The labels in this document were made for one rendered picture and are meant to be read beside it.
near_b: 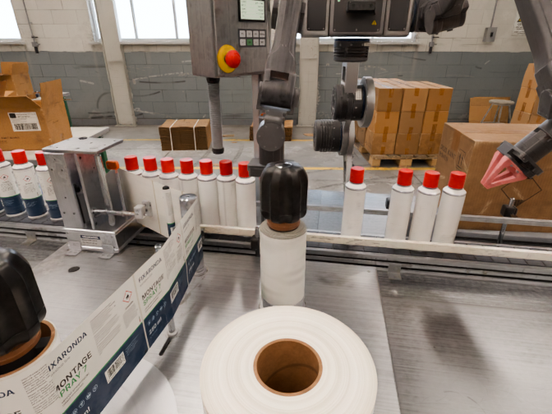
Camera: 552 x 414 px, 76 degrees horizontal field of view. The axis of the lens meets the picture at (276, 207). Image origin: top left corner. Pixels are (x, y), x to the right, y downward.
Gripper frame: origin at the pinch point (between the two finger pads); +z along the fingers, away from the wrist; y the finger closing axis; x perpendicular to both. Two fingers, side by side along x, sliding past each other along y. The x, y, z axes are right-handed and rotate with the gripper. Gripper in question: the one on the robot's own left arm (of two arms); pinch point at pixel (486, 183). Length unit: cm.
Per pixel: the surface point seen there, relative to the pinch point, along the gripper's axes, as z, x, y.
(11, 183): 87, -94, 0
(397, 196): 15.5, -12.7, 2.0
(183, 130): 212, -125, -364
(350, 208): 25.3, -18.8, 2.4
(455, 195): 6.3, -3.9, 2.4
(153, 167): 53, -63, 0
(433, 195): 9.6, -7.7, 2.8
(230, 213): 48, -40, 2
